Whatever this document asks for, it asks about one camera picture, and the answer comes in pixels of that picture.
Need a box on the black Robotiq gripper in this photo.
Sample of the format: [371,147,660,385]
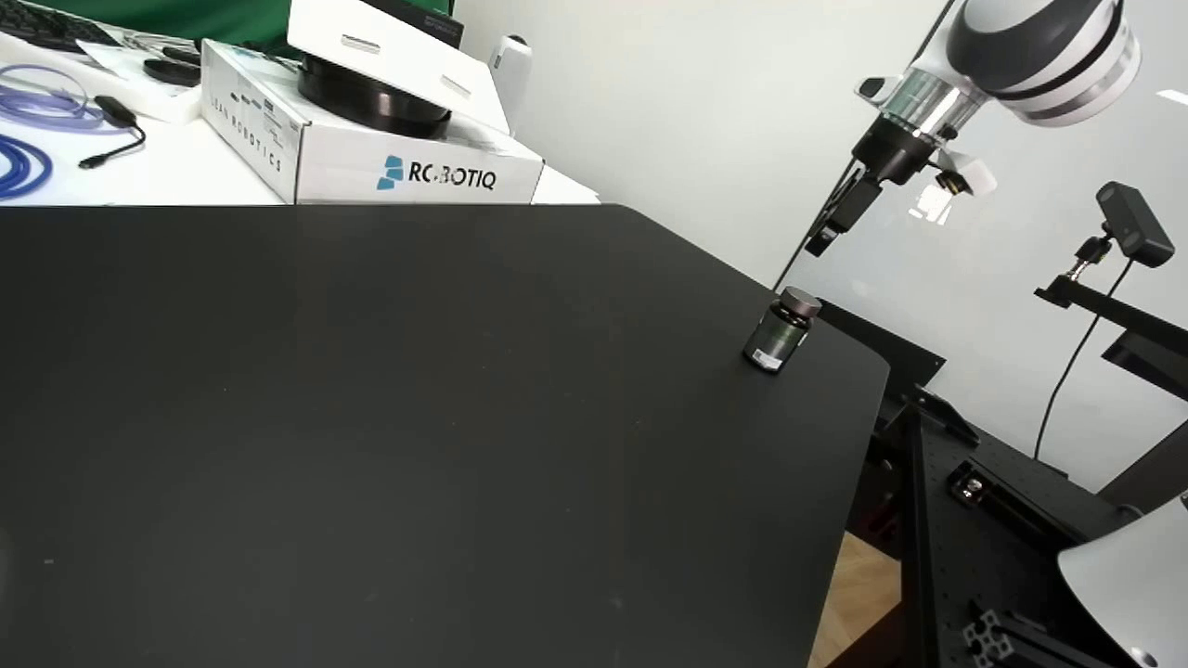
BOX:
[804,67,995,259]

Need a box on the small dark glass bottle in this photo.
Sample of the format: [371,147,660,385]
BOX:
[738,284,823,380]

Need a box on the small black device with light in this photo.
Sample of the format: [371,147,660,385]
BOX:
[948,460,995,510]

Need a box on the grey curved cover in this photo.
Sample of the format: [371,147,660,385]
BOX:
[1054,494,1188,668]

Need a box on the black device on box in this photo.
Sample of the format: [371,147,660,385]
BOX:
[296,52,458,141]

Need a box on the white Robotiq cardboard box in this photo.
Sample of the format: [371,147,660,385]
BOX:
[197,34,549,208]

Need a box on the green backdrop cloth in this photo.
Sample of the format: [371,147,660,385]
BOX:
[29,0,300,55]

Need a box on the small black oval object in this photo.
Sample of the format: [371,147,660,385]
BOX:
[140,45,205,89]

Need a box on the thin black camera cable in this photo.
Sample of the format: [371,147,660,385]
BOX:
[1028,234,1140,465]

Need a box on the black camera on mount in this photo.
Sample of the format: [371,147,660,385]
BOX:
[1093,180,1182,271]

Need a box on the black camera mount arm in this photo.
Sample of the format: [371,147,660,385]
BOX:
[1034,271,1188,401]

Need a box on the black metal frame base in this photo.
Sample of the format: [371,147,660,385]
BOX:
[789,295,1188,668]

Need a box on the black adapter with cable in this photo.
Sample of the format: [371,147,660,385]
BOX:
[75,93,154,176]

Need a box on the blue and white cable bundle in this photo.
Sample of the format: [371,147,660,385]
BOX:
[0,60,121,134]

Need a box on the blue coiled cable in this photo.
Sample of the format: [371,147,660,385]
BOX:
[0,131,61,206]

